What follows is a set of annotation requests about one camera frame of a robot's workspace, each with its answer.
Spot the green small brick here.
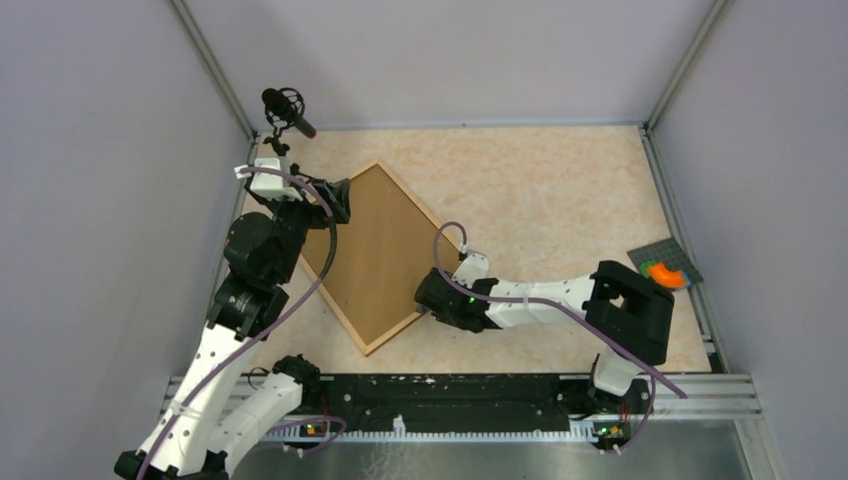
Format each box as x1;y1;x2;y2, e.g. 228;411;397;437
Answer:
639;261;654;278

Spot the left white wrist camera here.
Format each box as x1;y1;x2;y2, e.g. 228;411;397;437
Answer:
234;157;304;201

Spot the orange small object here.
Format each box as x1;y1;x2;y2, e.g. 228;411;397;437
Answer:
646;262;690;290

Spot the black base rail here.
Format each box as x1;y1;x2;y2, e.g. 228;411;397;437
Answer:
294;374;649;433

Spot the dark grey mat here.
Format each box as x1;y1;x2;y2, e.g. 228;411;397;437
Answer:
627;237;704;290

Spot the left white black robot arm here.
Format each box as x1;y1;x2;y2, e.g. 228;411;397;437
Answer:
114;178;351;479

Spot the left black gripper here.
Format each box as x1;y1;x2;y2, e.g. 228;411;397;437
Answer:
259;177;350;284

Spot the wooden picture frame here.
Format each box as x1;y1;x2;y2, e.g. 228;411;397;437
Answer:
298;160;465;358

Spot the black microphone on tripod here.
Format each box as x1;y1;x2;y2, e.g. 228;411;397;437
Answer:
261;87;317;157

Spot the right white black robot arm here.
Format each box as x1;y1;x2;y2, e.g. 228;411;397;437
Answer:
414;254;685;412

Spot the aluminium front rail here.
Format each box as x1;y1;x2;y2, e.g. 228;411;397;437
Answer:
165;374;763;444

